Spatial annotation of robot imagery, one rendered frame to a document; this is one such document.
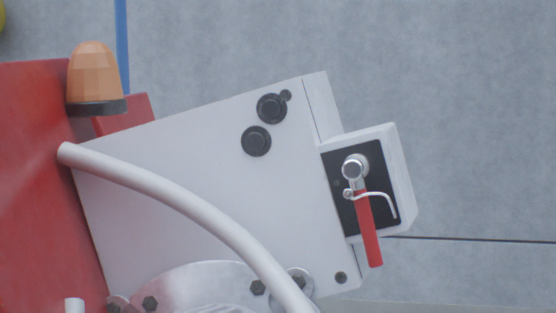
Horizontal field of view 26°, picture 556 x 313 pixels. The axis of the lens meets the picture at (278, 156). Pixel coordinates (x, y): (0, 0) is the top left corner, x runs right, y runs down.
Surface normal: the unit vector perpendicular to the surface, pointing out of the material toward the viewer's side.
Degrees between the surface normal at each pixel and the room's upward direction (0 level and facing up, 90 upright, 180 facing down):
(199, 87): 90
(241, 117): 90
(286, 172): 90
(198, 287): 81
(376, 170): 90
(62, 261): 71
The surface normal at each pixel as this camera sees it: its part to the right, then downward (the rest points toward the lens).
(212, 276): -0.19, -0.05
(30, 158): 0.92, -0.31
